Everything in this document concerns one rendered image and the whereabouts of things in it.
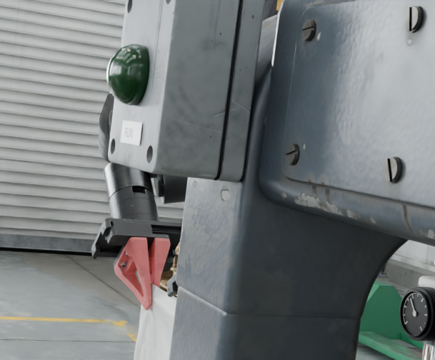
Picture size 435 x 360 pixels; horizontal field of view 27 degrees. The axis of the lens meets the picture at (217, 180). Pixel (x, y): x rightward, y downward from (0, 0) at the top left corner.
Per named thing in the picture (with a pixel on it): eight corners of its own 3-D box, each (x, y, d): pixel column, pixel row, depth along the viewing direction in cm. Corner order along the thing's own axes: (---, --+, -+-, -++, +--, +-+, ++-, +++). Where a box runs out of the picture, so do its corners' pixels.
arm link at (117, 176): (103, 181, 116) (102, 152, 112) (156, 176, 117) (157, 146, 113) (110, 223, 112) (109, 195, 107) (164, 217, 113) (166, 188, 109)
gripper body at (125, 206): (189, 235, 106) (178, 187, 111) (107, 230, 102) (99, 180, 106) (171, 266, 110) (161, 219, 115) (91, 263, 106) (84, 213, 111)
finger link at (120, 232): (182, 291, 100) (168, 224, 106) (121, 289, 97) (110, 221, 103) (163, 323, 105) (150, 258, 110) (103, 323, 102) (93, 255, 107)
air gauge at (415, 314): (393, 333, 63) (401, 281, 63) (414, 333, 63) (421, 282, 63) (426, 347, 59) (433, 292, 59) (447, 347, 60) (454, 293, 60)
